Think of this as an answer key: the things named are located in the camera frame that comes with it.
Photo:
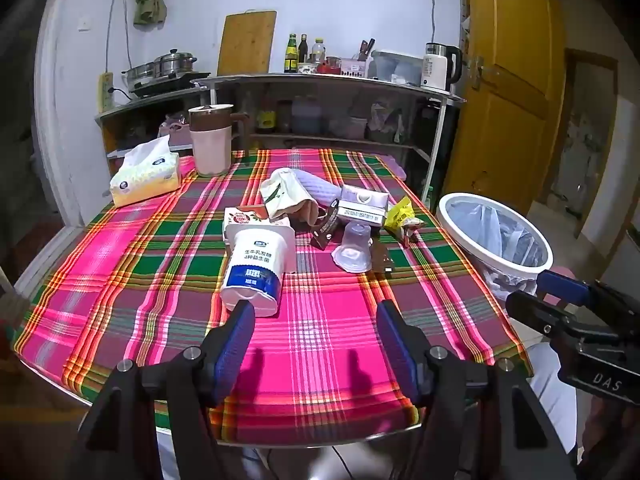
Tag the steel steamer pot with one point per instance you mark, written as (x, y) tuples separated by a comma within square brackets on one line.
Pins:
[(160, 65)]

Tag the purple plastic jerrycan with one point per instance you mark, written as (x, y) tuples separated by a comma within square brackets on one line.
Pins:
[(305, 115)]

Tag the pink utensil holder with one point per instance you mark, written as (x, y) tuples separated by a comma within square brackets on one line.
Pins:
[(354, 66)]

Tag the white grey cigarette box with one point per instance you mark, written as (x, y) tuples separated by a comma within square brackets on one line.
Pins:
[(362, 205)]

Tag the yellow wooden door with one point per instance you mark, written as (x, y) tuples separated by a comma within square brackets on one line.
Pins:
[(505, 85)]

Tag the white blue yogurt cup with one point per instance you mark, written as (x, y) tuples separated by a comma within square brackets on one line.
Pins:
[(252, 270)]

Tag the green glass bottle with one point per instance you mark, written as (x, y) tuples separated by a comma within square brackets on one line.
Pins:
[(291, 55)]

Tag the yellow label bottle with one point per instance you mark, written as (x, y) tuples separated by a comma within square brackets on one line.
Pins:
[(266, 116)]

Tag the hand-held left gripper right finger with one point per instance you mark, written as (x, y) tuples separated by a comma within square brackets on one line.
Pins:
[(400, 355)]

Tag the translucent bin liner bag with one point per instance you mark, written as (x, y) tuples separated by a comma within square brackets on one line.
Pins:
[(480, 220)]

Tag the pink green plaid tablecloth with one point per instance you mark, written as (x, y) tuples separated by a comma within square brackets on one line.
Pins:
[(325, 335)]

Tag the wooden cutting board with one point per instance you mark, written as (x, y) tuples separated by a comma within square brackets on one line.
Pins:
[(247, 45)]

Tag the clear bottle yellow cap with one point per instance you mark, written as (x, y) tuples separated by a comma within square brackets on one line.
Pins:
[(318, 52)]

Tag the dark brown wrapper piece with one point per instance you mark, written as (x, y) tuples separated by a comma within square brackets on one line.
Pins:
[(383, 260)]

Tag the metal shelf unit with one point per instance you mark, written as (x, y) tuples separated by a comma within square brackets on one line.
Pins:
[(325, 80)]

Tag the lavender bubble wrap roll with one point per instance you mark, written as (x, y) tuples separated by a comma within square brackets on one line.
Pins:
[(322, 187)]

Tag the white round trash bin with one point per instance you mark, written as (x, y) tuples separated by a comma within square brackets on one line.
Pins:
[(480, 252)]

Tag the yellow power strip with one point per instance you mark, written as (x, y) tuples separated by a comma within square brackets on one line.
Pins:
[(106, 92)]

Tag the pink plastic stool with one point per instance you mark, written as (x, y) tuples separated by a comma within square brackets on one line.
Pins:
[(562, 272)]

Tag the dark sauce bottle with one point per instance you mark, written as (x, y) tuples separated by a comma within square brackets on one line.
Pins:
[(302, 50)]

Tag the white green snack bag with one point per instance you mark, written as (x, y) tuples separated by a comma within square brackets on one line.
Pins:
[(282, 192)]

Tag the person's white clothing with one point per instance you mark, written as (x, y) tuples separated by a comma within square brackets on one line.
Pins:
[(550, 390)]

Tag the red white small carton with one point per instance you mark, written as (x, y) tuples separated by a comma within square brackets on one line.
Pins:
[(240, 217)]

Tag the black induction cooker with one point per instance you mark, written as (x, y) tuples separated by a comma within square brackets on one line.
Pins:
[(170, 85)]

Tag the clear plastic storage container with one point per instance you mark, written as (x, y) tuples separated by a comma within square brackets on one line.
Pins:
[(397, 67)]

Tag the white black electric kettle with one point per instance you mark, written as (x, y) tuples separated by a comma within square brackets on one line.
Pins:
[(435, 67)]

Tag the brown snack wrapper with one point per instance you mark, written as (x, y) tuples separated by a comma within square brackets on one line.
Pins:
[(325, 234)]

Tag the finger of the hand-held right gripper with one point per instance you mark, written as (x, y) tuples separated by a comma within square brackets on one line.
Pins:
[(565, 287), (535, 312)]

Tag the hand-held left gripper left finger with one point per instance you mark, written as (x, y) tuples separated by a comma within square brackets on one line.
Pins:
[(234, 350)]

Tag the clear plastic cup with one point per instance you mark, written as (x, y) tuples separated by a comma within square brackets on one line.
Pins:
[(352, 250)]

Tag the low stove counter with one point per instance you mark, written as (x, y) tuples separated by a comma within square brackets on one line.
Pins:
[(140, 105)]

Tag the crumpled plastic bags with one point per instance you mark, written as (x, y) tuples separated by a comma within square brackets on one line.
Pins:
[(385, 120)]

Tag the yellow snack wrapper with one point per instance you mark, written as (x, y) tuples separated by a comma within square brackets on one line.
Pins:
[(397, 217)]

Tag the yellow white tissue pack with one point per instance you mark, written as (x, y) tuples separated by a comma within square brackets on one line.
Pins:
[(145, 180)]

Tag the white wall switch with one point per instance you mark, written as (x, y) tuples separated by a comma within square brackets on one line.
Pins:
[(85, 23)]

